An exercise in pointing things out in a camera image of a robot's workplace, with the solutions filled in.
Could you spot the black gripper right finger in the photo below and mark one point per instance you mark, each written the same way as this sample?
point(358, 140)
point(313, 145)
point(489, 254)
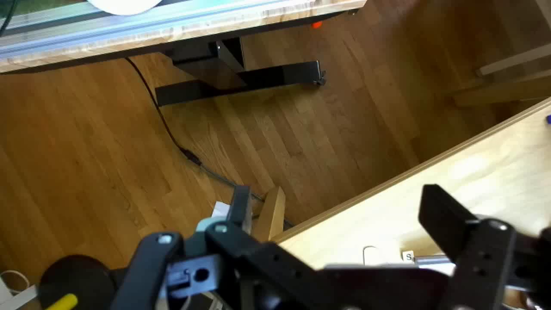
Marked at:
point(487, 259)

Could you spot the small orange object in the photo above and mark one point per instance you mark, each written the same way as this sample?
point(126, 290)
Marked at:
point(317, 25)

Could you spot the light wooden furniture frame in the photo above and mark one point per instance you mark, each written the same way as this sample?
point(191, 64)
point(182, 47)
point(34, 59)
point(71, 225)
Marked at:
point(504, 92)

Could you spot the wooden desk black legs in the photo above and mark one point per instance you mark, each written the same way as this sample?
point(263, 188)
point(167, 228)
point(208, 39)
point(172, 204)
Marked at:
point(172, 28)

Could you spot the white round object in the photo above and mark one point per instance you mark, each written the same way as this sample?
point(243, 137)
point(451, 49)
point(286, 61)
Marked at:
point(122, 6)

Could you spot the white floor paper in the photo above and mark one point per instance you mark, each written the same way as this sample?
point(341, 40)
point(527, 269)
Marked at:
point(217, 211)

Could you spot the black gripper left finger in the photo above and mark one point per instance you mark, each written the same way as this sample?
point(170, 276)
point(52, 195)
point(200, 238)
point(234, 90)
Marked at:
point(150, 264)

